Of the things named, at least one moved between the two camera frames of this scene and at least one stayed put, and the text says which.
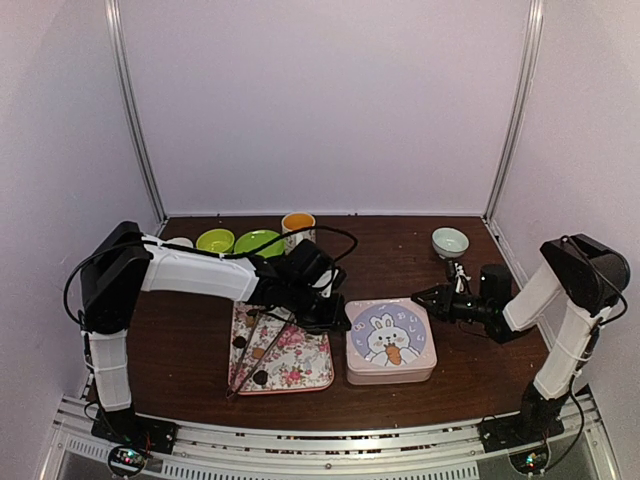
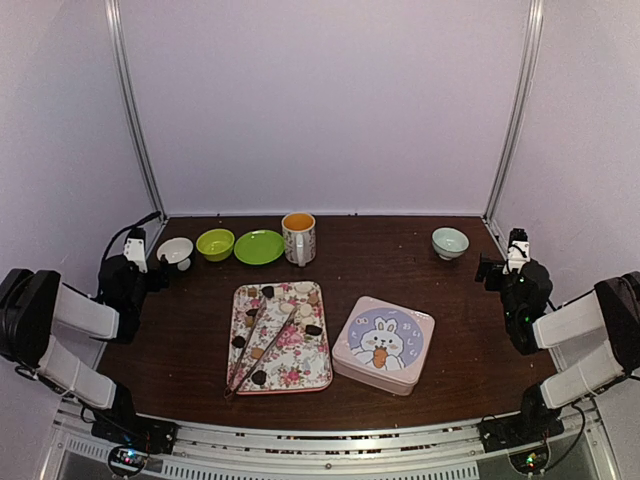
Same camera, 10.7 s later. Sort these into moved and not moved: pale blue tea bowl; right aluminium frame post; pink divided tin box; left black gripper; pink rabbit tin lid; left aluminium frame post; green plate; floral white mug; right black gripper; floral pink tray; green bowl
Moved: pink divided tin box; left black gripper; pink rabbit tin lid; right black gripper
Not moved: left aluminium frame post; floral pink tray; floral white mug; right aluminium frame post; green bowl; green plate; pale blue tea bowl
